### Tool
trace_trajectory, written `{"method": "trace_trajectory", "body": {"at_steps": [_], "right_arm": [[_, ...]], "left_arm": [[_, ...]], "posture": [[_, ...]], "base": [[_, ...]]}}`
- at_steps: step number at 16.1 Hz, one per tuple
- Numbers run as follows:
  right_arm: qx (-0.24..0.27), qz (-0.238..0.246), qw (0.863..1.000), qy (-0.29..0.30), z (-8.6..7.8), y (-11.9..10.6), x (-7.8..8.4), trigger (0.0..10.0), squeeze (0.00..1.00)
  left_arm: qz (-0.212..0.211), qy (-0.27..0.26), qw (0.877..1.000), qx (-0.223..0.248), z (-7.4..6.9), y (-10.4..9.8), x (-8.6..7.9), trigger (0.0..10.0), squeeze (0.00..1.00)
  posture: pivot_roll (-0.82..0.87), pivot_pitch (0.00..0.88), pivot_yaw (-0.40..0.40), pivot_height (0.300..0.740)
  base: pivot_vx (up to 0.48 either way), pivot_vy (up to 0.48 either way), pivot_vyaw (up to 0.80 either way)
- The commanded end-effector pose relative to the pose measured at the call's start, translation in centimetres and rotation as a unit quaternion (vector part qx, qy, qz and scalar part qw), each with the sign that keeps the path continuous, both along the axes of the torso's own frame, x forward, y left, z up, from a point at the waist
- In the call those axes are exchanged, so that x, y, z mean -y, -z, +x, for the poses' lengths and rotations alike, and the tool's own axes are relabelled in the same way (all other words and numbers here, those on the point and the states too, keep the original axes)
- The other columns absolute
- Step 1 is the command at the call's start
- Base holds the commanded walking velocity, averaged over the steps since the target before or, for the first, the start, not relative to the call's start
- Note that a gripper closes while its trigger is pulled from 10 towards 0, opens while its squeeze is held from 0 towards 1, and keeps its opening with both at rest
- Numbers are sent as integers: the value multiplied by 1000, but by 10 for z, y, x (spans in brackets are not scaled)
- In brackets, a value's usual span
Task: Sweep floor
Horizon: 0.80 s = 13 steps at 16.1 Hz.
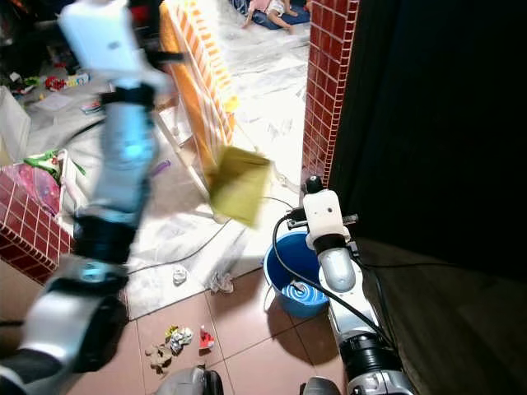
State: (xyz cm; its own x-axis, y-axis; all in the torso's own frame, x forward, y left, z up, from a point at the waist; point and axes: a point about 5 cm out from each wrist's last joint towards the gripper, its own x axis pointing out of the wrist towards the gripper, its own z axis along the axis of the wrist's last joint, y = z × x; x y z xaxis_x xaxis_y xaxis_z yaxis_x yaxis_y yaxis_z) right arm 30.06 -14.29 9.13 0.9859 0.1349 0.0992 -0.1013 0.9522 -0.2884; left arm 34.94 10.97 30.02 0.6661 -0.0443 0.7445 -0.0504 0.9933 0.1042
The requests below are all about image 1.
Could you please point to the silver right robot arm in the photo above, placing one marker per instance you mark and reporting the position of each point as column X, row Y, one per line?
column 350, row 313

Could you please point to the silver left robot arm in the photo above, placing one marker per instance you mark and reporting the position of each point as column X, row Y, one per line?
column 123, row 156

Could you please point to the child lying on floor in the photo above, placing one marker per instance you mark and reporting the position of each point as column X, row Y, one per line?
column 268, row 10

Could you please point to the blue plastic bucket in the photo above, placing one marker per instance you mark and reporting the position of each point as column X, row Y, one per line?
column 284, row 263

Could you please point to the orange striped cloth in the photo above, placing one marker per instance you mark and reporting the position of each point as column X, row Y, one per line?
column 202, row 74

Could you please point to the large crumpled white paper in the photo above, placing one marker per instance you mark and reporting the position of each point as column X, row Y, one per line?
column 221, row 283

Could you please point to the white drying rack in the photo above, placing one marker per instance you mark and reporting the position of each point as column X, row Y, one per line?
column 173, row 140

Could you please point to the small crumpled white paper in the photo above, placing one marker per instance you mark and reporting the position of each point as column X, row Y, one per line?
column 179, row 276

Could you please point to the purple toy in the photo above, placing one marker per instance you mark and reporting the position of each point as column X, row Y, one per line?
column 162, row 169

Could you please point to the red and white wrapper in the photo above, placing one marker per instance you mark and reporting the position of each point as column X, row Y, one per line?
column 206, row 338

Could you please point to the crumpled silver foil wrapper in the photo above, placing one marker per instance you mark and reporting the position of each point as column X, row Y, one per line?
column 179, row 339

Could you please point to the grey right robot leg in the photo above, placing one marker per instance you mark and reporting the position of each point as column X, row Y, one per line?
column 321, row 387

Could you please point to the grey robot leg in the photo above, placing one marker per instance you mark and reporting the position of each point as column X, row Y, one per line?
column 321, row 387
column 191, row 381

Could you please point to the white cabinet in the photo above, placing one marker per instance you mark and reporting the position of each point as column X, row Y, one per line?
column 12, row 123

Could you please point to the grey left robot leg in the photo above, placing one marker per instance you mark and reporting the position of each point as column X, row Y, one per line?
column 191, row 381

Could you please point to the brown trash bits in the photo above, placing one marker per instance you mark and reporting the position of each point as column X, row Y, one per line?
column 158, row 357

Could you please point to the pink mesh bag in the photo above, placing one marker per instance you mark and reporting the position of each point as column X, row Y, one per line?
column 39, row 189

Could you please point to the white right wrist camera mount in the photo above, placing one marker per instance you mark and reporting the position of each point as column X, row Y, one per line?
column 324, row 216

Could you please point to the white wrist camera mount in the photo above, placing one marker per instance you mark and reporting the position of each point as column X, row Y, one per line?
column 324, row 216
column 107, row 41

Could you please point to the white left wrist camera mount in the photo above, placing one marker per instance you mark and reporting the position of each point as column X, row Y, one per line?
column 107, row 41

